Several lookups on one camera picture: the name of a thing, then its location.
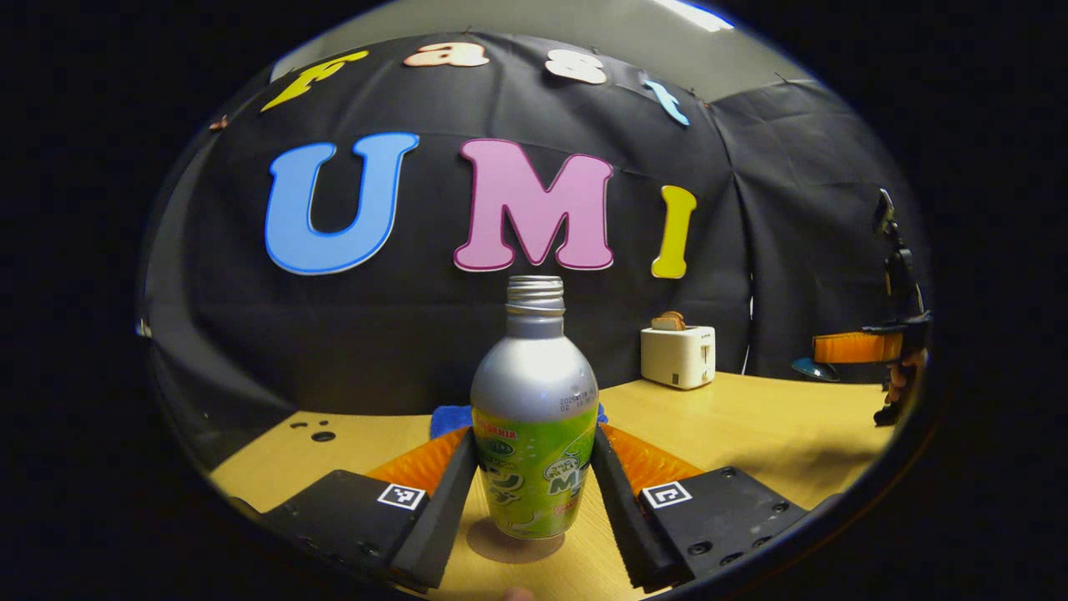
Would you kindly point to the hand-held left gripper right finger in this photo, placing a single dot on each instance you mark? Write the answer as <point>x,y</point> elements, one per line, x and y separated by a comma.
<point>626,517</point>

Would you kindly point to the round brown coaster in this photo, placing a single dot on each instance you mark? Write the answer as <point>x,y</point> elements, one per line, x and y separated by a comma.
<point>513,549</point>

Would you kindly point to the white toaster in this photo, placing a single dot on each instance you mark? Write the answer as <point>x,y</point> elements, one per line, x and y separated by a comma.
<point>676,357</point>

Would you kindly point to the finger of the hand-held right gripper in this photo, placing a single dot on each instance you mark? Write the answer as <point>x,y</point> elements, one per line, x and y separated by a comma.
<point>855,347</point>

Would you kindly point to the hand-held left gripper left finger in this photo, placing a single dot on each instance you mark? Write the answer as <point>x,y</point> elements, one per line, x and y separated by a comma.
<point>442,517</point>

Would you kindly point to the blue folded towel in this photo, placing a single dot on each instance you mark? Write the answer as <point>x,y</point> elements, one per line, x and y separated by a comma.
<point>450,419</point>

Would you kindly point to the bread slice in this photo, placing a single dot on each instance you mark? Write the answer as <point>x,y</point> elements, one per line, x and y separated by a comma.
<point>668,321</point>

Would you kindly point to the orange cloth clip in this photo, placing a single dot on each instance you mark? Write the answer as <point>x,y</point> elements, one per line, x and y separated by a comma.
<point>219,123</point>

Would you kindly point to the silver green water bottle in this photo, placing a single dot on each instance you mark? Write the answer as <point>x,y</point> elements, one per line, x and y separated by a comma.
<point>534,392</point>

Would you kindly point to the black backdrop cloth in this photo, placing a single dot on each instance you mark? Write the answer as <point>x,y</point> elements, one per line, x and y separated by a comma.
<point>417,334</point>

